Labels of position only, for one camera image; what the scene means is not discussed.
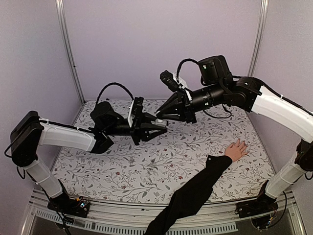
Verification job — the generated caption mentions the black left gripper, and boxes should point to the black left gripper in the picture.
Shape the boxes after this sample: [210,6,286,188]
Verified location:
[105,110,169,146]

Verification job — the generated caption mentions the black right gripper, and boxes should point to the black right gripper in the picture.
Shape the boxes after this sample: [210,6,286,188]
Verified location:
[156,82,225,124]

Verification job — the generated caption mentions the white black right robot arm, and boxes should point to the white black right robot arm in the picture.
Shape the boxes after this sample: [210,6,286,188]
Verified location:
[156,55,313,213]

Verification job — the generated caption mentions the black sleeved forearm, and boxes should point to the black sleeved forearm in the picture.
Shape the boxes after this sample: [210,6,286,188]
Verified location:
[145,155,232,235]

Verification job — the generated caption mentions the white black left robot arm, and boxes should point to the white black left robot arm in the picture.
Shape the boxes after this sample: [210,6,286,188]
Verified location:
[4,99,168,212]

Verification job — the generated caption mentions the person's bare hand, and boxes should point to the person's bare hand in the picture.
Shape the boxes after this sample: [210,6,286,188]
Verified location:
[224,139,247,162]

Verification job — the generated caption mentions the floral patterned table mat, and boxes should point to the floral patterned table mat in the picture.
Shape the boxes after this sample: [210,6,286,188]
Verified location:
[52,106,274,204]

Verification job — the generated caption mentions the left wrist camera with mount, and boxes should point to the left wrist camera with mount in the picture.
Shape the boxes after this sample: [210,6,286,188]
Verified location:
[127,97,144,128]

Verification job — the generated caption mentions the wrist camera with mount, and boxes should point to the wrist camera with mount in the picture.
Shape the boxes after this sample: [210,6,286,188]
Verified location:
[159,70,191,93]
[127,97,144,128]

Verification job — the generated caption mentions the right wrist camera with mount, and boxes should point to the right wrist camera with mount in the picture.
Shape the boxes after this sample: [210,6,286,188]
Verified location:
[159,70,191,93]

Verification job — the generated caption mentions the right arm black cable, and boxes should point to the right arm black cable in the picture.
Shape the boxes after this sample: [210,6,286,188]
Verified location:
[176,58,233,118]

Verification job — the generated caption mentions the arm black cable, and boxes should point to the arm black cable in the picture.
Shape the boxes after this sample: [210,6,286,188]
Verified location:
[176,58,233,118]
[96,82,135,106]

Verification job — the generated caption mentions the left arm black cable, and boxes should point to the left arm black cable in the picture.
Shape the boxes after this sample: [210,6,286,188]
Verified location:
[96,82,135,106]

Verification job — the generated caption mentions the aluminium front rail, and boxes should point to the aluminium front rail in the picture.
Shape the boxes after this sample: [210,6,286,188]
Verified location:
[20,189,307,235]

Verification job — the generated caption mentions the right aluminium frame post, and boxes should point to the right aluminium frame post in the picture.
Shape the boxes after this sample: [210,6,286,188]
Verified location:
[247,0,269,77]

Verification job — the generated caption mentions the aluminium frame post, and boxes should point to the aluminium frame post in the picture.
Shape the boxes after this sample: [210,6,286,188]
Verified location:
[247,0,269,77]
[55,0,86,105]

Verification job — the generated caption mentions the left aluminium frame post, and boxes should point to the left aluminium frame post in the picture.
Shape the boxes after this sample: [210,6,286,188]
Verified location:
[55,0,86,105]

